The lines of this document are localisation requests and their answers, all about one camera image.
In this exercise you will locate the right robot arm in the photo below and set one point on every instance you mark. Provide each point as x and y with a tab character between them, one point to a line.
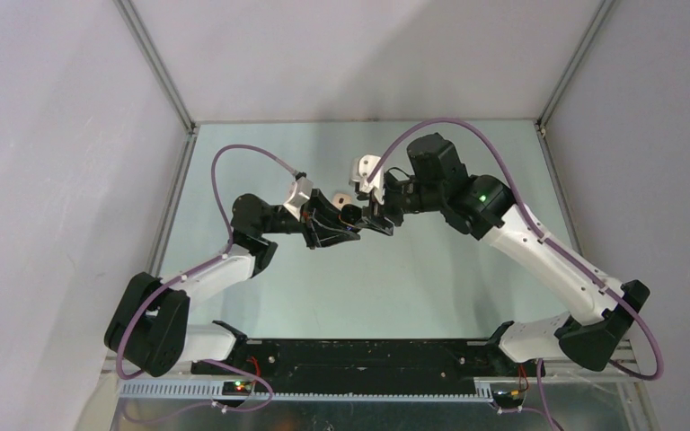
484	207

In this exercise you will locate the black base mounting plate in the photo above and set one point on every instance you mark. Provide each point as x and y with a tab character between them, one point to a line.
375	366

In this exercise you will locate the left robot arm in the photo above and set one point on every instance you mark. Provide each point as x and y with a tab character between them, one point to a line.
150	326

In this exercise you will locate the aluminium frame post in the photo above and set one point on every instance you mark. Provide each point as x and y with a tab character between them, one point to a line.
146	45
580	44

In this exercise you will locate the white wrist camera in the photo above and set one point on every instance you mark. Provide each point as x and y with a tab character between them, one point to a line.
366	179
299	193

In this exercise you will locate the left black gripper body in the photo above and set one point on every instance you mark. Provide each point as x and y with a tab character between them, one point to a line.
313	233

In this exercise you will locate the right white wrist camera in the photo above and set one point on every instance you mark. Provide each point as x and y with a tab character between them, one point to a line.
366	179

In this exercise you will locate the black earbud charging case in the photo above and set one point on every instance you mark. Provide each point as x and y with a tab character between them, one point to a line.
351	216

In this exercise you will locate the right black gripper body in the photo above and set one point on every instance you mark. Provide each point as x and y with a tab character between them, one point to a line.
401	197

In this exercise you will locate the right aluminium frame post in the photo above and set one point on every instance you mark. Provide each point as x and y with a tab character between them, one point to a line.
580	44

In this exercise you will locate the left aluminium frame post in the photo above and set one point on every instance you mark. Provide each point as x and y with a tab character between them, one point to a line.
146	45

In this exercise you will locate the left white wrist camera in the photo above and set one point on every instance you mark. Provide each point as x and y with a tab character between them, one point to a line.
299	193

